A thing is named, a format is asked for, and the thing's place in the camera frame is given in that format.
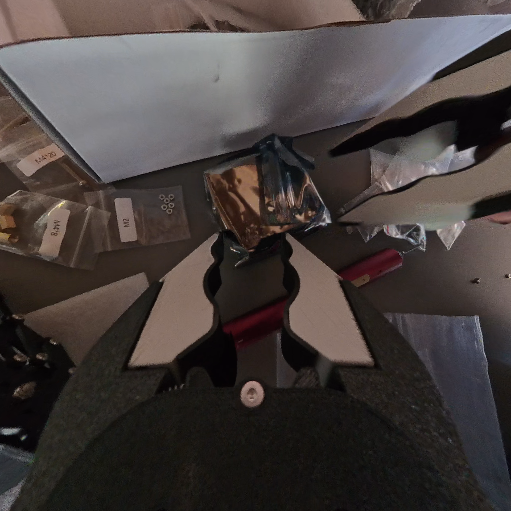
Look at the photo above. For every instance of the crumpled bubble wrap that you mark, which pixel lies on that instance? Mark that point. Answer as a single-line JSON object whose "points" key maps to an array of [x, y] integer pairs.
{"points": [[383, 8]]}

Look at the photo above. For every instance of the black servo claw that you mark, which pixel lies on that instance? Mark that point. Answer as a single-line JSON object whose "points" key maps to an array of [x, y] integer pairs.
{"points": [[28, 359]]}

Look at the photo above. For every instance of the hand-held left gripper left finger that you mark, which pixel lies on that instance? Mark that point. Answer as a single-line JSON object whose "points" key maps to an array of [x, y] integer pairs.
{"points": [[175, 319]]}

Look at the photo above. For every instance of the red electric screwdriver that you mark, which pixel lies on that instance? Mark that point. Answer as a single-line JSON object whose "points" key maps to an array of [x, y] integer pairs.
{"points": [[255, 323]]}

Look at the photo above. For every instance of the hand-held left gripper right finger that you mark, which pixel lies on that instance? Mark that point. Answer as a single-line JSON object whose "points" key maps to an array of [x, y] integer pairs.
{"points": [[327, 319]]}

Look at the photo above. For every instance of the white foam mat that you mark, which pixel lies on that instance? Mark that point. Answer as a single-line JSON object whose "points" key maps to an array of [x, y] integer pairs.
{"points": [[88, 311]]}

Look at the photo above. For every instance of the large clear parts bag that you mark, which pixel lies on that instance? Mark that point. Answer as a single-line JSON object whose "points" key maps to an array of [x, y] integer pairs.
{"points": [[447, 359]]}

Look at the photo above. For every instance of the bag of brass standoffs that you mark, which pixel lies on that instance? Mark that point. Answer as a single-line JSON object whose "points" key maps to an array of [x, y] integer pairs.
{"points": [[255, 199]]}

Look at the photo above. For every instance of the pile of clear parts bags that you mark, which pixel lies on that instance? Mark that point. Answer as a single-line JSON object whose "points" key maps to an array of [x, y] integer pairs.
{"points": [[80, 223]]}

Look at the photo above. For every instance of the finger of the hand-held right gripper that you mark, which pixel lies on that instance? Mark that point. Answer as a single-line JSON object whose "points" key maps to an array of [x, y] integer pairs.
{"points": [[419, 203], [439, 103]]}

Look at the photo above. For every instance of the large white cardboard box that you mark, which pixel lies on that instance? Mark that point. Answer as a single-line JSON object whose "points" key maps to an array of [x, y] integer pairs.
{"points": [[199, 99]]}

